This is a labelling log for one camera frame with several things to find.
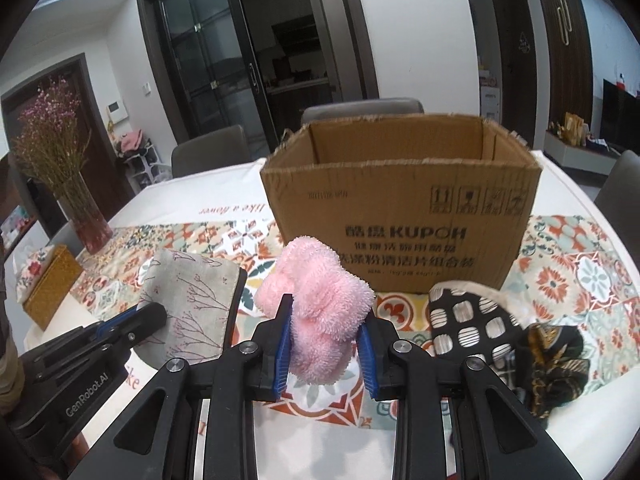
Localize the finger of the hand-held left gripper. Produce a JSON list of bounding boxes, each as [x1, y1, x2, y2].
[[30, 304, 169, 377], [75, 308, 143, 336]]

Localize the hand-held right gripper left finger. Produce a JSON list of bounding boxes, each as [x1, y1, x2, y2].
[[67, 294, 294, 480]]

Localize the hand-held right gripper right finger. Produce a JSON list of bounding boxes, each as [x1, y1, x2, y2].
[[357, 316, 573, 480]]

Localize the grey branch-print cloth pouch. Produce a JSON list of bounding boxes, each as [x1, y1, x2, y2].
[[136, 247, 249, 366]]

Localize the pink fluffy towel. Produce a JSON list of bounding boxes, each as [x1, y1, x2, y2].
[[254, 235, 375, 386]]

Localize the brown cardboard box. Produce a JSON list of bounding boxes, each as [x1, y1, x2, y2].
[[260, 112, 544, 295]]

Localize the yellow woven tissue box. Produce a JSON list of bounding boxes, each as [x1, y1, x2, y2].
[[22, 245, 85, 331]]

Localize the floral tissue cover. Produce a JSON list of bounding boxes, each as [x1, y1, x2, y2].
[[17, 247, 64, 304]]

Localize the glass vase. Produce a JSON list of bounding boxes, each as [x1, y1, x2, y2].
[[57, 180, 115, 256]]

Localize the black white patterned pouch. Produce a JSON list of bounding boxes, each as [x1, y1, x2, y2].
[[427, 280, 532, 377]]

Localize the white shoe rack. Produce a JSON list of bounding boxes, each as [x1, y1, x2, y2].
[[117, 130, 172, 194]]

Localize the black floral scarf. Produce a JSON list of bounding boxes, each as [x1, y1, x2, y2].
[[500, 322, 594, 419]]

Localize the grey dining chair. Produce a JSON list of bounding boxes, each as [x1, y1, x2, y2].
[[592, 150, 640, 212], [171, 125, 261, 179], [300, 99, 426, 127]]

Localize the dried pink flowers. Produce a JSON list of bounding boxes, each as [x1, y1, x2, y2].
[[10, 77, 94, 221]]

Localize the vase with dried flowers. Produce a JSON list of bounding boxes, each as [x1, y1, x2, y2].
[[1, 57, 135, 241]]

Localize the dark glass sliding door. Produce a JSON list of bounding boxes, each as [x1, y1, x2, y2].
[[137, 0, 381, 162]]

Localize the white water dispenser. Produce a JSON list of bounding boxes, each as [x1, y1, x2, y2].
[[479, 77, 503, 124]]

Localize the white television cabinet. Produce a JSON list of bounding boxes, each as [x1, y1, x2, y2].
[[544, 130, 627, 177]]

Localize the yellow paper bags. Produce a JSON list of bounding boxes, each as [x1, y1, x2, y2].
[[564, 112, 587, 147]]

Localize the dark hallway door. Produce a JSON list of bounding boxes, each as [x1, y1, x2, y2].
[[490, 0, 549, 149]]

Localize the black television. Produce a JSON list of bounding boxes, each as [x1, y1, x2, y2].
[[600, 79, 640, 154]]

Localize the slatted panel with gold handle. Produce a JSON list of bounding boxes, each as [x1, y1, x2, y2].
[[530, 0, 602, 137]]

